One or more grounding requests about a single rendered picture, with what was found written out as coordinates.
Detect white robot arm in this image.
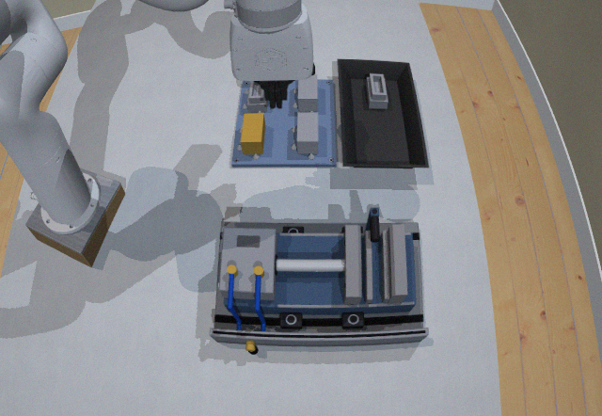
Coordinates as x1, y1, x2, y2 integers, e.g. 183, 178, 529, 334
0, 0, 301, 234

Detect grey metal bar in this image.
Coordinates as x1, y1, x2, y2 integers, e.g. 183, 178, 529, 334
381, 230, 390, 303

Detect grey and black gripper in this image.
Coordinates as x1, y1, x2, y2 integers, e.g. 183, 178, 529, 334
230, 4, 315, 109

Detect grey long flat bar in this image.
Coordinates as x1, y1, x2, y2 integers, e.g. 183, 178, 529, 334
364, 231, 372, 304

